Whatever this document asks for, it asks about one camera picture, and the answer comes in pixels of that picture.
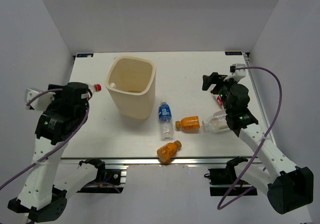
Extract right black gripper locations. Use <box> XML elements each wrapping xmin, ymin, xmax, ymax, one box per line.
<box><xmin>202</xmin><ymin>72</ymin><xmax>239</xmax><ymax>115</ymax></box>

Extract small red label bottle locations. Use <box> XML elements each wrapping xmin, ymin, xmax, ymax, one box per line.
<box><xmin>87</xmin><ymin>84</ymin><xmax>102</xmax><ymax>100</ymax></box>

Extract large clear ribbed bottle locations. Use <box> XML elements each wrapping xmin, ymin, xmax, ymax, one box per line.
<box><xmin>202</xmin><ymin>110</ymin><xmax>229</xmax><ymax>133</ymax></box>

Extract orange bottle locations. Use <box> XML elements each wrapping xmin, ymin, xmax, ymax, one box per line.
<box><xmin>175</xmin><ymin>115</ymin><xmax>200</xmax><ymax>131</ymax></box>

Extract blue label bottle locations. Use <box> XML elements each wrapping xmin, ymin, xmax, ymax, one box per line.
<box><xmin>158</xmin><ymin>101</ymin><xmax>174</xmax><ymax>140</ymax></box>

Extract orange bottle table edge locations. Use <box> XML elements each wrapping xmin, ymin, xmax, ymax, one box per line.
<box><xmin>156</xmin><ymin>140</ymin><xmax>182</xmax><ymax>163</ymax></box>

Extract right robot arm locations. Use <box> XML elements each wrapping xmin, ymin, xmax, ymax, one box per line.
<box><xmin>202</xmin><ymin>72</ymin><xmax>314</xmax><ymax>214</ymax></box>

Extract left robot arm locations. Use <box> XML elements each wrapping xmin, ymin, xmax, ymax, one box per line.
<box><xmin>7</xmin><ymin>82</ymin><xmax>93</xmax><ymax>224</ymax></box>

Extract cream plastic bin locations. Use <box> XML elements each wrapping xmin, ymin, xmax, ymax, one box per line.
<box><xmin>104</xmin><ymin>56</ymin><xmax>157</xmax><ymax>120</ymax></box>

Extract red cap red label bottle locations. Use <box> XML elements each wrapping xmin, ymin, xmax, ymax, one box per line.
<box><xmin>213</xmin><ymin>95</ymin><xmax>224</xmax><ymax>109</ymax></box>

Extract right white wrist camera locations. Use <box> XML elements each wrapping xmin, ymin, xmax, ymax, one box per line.
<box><xmin>223</xmin><ymin>63</ymin><xmax>247</xmax><ymax>82</ymax></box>

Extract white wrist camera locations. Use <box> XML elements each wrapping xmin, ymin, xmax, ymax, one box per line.
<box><xmin>24</xmin><ymin>88</ymin><xmax>55</xmax><ymax>112</ymax></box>
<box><xmin>223</xmin><ymin>63</ymin><xmax>247</xmax><ymax>82</ymax></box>

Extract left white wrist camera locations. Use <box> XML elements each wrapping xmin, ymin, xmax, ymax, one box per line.
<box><xmin>24</xmin><ymin>88</ymin><xmax>55</xmax><ymax>112</ymax></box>

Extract aluminium frame rail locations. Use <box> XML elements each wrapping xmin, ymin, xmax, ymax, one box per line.
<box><xmin>59</xmin><ymin>156</ymin><xmax>263</xmax><ymax>167</ymax></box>

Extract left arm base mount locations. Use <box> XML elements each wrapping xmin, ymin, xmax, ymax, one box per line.
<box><xmin>78</xmin><ymin>158</ymin><xmax>126</xmax><ymax>194</ymax></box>

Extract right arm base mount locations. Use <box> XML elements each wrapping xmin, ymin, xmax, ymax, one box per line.
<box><xmin>204</xmin><ymin>156</ymin><xmax>258</xmax><ymax>197</ymax></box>

